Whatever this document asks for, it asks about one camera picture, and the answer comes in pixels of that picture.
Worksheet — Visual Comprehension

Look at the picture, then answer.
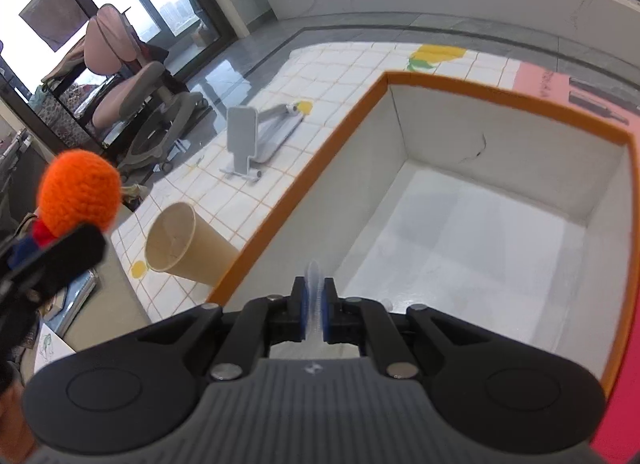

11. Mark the orange red crochet toy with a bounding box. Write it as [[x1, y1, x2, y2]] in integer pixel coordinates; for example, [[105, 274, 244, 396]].
[[30, 150, 122, 247]]

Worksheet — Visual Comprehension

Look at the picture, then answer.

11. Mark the person's left hand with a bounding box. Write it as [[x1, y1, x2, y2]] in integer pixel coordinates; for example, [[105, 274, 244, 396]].
[[0, 380, 37, 463]]

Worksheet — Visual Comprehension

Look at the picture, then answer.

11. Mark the beige paper cup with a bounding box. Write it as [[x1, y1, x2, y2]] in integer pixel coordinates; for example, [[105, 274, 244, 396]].
[[144, 202, 239, 288]]

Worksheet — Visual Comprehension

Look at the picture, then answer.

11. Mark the checked lemon tablecloth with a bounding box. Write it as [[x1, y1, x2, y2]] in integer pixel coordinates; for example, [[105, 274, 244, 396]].
[[112, 42, 521, 322]]

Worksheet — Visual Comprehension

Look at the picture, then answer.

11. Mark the grey phone stand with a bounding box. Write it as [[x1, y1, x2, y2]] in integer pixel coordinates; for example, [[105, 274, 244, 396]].
[[221, 102, 305, 182]]

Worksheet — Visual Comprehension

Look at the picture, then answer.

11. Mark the orange cardboard storage box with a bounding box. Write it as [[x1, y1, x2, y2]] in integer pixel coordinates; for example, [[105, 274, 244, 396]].
[[210, 72, 639, 392]]

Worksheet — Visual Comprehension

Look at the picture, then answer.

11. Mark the pink office chair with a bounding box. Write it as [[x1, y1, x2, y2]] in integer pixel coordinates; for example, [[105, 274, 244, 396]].
[[80, 4, 209, 176]]

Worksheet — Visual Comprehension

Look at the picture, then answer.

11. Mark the red Wonderlab box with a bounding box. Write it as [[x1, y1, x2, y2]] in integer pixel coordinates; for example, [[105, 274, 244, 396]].
[[591, 293, 639, 463]]

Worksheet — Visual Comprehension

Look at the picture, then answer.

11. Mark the pink printed mat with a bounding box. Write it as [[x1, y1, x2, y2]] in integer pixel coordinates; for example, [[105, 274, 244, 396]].
[[511, 63, 639, 134]]

